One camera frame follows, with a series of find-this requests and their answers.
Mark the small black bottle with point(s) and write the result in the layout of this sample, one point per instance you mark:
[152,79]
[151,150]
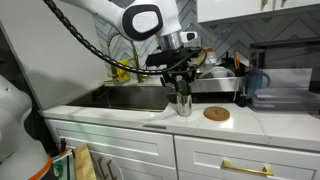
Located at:
[243,100]

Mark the yellow cloth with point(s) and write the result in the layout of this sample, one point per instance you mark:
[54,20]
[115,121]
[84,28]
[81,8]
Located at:
[121,77]

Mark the black countertop appliance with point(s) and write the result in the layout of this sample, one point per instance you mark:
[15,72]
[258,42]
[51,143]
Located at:
[286,55]

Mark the steel kitchen sink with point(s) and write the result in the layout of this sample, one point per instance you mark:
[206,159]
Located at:
[120,98]

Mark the black utensil holder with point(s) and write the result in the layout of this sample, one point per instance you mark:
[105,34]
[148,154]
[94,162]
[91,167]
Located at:
[230,65]

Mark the round bamboo lid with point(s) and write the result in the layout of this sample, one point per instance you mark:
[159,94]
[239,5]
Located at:
[208,50]

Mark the white base cabinet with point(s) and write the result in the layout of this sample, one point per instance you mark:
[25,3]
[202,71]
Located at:
[133,146]

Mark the clear plastic container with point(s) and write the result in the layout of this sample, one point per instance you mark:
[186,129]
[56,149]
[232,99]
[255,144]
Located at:
[210,60]

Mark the orange utensil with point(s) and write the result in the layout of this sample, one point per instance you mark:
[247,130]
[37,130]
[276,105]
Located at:
[237,60]

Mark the white bowl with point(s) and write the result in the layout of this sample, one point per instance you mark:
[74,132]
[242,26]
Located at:
[220,71]

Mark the white upper cabinet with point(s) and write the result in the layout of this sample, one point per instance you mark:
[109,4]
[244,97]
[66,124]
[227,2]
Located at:
[233,8]

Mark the blue pitcher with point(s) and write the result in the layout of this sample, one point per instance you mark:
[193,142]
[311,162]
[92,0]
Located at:
[255,81]

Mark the wooden board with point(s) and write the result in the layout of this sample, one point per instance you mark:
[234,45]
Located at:
[83,163]

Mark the silver steel cup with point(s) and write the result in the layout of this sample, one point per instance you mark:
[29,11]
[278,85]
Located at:
[184,106]

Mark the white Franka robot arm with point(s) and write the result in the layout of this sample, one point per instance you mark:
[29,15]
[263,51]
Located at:
[110,13]

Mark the green framed clear box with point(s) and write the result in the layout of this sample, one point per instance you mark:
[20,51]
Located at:
[63,166]

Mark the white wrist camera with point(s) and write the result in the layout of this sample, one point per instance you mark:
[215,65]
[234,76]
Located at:
[188,36]

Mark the green measuring spoon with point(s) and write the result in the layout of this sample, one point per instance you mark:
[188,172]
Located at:
[179,95]

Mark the small black clamp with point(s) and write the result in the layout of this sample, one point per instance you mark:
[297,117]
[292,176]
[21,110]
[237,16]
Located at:
[62,145]

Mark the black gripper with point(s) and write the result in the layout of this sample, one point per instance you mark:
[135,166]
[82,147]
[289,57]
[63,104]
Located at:
[166,58]

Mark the clear plastic storage box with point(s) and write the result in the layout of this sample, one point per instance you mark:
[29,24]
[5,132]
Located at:
[286,100]

